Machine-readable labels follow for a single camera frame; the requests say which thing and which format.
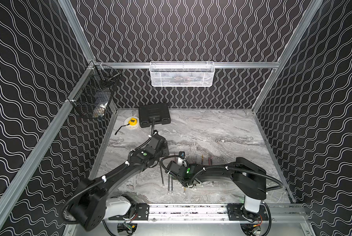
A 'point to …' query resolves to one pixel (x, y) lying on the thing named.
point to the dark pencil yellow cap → (202, 156)
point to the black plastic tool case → (160, 112)
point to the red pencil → (195, 162)
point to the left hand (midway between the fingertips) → (165, 145)
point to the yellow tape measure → (131, 123)
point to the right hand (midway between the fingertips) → (176, 171)
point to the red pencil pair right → (210, 160)
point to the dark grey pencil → (163, 185)
